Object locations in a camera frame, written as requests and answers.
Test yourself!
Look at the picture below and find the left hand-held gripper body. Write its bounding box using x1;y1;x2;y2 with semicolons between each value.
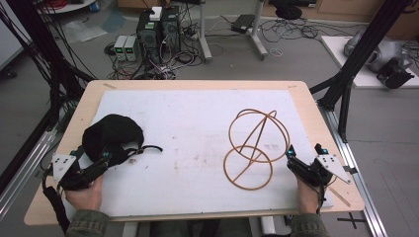
50;152;110;193

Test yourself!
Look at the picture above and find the person's left hand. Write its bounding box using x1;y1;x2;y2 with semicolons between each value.
64;173;106;212

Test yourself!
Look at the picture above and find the black device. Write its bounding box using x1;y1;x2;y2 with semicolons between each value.
376;56;416;90

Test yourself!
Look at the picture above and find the white round table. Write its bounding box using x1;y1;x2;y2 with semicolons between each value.
37;0;97;16

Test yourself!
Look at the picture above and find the tangle of cables by computers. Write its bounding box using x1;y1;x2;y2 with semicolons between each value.
104;19;207;82

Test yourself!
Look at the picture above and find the white board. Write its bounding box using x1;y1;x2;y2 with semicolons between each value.
319;35;419;90

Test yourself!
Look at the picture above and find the black round base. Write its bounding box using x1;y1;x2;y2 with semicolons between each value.
274;4;303;21

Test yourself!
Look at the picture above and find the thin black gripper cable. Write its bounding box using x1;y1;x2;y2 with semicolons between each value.
314;179;328;215

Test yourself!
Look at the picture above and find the aluminium rail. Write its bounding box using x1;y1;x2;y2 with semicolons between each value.
316;101;390;237
0;110;68;220

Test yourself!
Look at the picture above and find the wooden table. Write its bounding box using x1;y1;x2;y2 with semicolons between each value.
23;79;367;227

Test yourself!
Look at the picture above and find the wide black computer tower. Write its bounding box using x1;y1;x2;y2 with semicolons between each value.
135;10;163;64

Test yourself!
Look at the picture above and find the thin wooden stick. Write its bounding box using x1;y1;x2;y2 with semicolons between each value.
328;187;353;208

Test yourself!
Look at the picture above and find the black frame post with brace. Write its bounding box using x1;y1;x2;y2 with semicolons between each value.
308;0;414;143

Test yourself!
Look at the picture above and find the white box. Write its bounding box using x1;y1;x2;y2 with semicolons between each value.
148;6;163;22

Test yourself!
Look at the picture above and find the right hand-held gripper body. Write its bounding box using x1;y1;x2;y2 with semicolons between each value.
286;153;353;188

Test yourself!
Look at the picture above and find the person's right hand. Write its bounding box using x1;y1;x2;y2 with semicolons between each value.
295;177;322;215

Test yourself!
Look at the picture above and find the narrow black computer tower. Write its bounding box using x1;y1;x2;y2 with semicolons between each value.
160;5;182;56

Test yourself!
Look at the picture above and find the grey device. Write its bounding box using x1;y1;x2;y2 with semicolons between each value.
343;30;413;74

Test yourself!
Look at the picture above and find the tangle of black floor cables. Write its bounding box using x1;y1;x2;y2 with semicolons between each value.
258;17;332;44

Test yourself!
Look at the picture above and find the clear plastic sheet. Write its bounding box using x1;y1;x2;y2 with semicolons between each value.
61;19;109;44

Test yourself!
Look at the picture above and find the black sleeved gripper cable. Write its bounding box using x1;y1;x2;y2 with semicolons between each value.
41;166;72;235

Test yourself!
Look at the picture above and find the white table leg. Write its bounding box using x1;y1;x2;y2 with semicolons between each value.
121;221;140;237
259;215;277;236

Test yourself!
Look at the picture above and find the white stand leg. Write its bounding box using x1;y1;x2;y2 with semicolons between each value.
197;0;213;64
248;0;270;61

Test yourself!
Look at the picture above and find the white foam mat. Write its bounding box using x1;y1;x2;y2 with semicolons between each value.
61;89;334;219

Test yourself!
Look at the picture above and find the black frame post with cables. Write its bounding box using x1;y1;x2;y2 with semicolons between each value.
0;0;97;196

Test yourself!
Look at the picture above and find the black cap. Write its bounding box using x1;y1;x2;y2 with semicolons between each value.
81;113;164;168

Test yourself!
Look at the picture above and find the copper wire hat stand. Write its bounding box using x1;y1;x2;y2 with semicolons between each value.
222;108;292;192

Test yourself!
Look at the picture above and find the flat black box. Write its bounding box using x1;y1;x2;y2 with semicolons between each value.
230;13;256;35

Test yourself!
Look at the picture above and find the grey power supply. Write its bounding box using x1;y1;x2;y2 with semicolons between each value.
113;35;128;62
125;35;139;62

